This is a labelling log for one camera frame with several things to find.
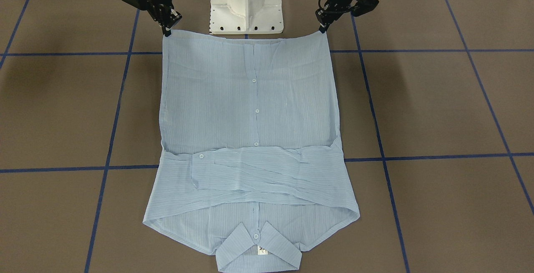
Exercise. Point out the white pedestal column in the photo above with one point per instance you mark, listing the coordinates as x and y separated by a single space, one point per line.
246 17

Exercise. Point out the light blue button shirt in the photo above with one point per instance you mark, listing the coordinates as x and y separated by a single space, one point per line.
252 169

